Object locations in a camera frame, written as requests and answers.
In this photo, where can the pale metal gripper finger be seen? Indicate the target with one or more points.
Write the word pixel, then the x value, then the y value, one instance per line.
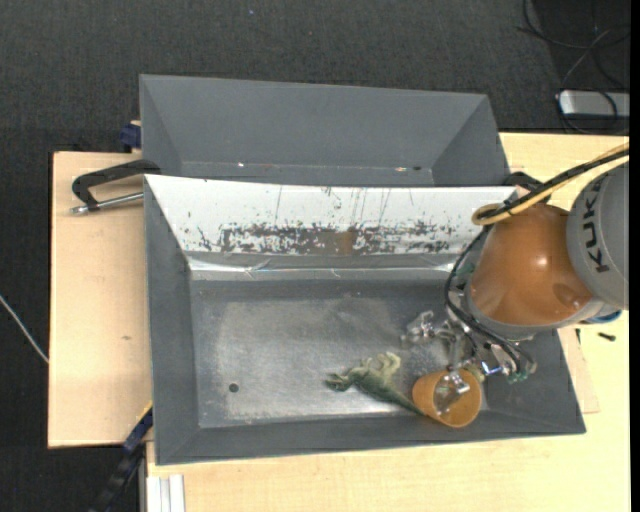
pixel 424 327
pixel 452 389

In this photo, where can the orange cup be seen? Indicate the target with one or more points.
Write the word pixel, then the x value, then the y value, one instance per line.
pixel 462 407

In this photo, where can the green toy dinosaur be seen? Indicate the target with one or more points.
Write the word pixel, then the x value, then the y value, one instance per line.
pixel 377 380

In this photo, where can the grey metal bin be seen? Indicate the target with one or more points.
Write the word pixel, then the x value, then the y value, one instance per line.
pixel 300 360

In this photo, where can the pale wood flat board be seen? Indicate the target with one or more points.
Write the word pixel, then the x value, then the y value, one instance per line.
pixel 95 310

